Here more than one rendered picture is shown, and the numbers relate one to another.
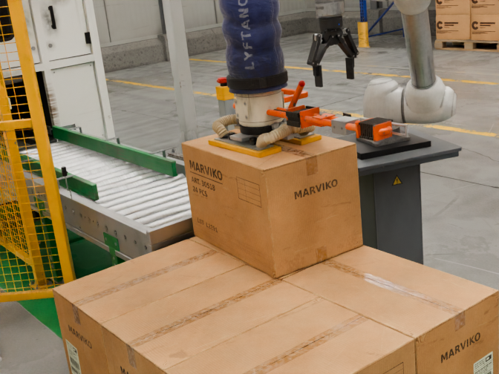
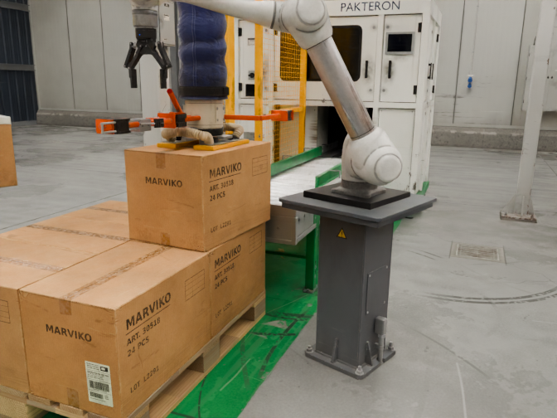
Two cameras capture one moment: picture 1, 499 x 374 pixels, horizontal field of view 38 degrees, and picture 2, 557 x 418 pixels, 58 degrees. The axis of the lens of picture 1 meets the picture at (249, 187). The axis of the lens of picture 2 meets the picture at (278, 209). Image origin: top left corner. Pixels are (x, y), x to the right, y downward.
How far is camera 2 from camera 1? 2.82 m
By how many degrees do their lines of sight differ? 55
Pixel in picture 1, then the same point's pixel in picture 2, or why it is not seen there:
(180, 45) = (532, 116)
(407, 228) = (346, 288)
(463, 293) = (105, 296)
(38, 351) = not seen: hidden behind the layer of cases
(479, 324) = (89, 327)
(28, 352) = not seen: hidden behind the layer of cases
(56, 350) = not seen: hidden behind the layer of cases
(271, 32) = (190, 50)
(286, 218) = (138, 195)
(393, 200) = (336, 252)
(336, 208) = (180, 206)
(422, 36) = (323, 76)
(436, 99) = (359, 154)
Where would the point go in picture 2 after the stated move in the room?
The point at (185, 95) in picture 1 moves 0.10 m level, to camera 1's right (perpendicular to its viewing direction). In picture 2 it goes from (525, 162) to (535, 163)
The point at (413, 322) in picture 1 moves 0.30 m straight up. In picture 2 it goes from (46, 285) to (38, 200)
